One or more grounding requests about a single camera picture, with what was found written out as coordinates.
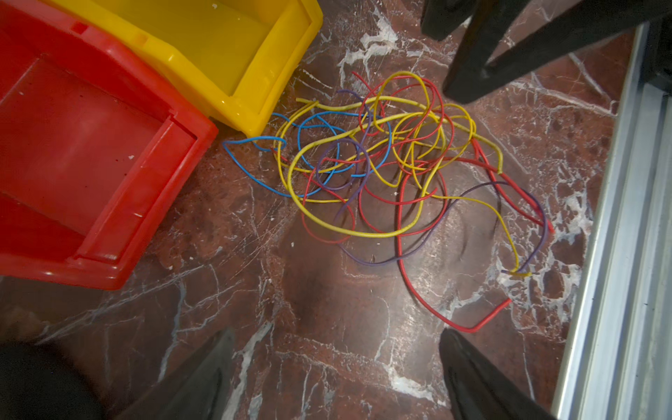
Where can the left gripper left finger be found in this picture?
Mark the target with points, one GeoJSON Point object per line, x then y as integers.
{"type": "Point", "coordinates": [198, 389]}

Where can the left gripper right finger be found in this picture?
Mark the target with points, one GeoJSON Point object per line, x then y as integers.
{"type": "Point", "coordinates": [477, 389]}

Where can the red plastic bin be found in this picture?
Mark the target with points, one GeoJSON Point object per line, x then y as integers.
{"type": "Point", "coordinates": [95, 147]}

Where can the aluminium front rail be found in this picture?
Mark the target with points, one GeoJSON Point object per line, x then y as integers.
{"type": "Point", "coordinates": [617, 360]}

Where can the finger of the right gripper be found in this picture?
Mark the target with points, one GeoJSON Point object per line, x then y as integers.
{"type": "Point", "coordinates": [474, 73]}
{"type": "Point", "coordinates": [441, 17]}

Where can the yellow plastic bin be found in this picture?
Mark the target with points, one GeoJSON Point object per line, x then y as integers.
{"type": "Point", "coordinates": [231, 59]}

